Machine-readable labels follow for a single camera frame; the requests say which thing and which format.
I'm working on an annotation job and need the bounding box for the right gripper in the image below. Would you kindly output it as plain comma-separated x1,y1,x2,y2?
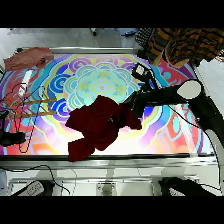
124,91,150,118

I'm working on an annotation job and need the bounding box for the dark red garment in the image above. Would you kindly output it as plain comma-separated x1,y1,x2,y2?
65,95,143,163

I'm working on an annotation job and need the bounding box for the brown clothes hanger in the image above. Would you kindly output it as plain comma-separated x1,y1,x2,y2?
9,108,58,120
6,94,58,109

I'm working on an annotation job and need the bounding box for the orange black striped garment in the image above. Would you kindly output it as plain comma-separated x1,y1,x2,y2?
146,28,224,68

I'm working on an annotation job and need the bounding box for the pink garment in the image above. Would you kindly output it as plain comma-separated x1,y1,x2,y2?
3,46,55,72

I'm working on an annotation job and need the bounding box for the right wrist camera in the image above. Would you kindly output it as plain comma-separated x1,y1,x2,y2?
130,63,154,88

